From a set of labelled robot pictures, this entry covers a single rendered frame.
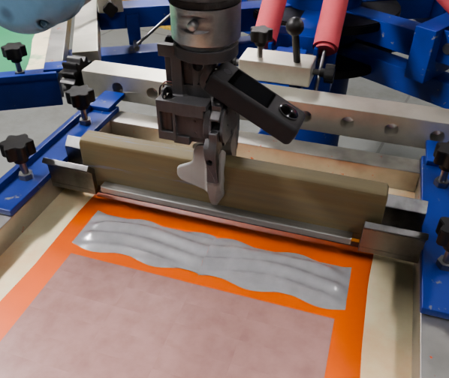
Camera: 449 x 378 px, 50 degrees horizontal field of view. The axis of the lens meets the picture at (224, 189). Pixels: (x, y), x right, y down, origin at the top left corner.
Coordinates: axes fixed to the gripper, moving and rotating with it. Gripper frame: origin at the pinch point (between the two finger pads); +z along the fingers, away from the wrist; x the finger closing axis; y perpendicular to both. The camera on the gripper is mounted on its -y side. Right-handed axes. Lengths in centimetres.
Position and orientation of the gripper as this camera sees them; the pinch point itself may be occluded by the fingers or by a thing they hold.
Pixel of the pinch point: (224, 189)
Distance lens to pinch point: 64.8
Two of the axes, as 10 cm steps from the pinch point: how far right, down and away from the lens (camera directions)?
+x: -3.1, 5.8, -7.5
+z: 0.0, 7.9, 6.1
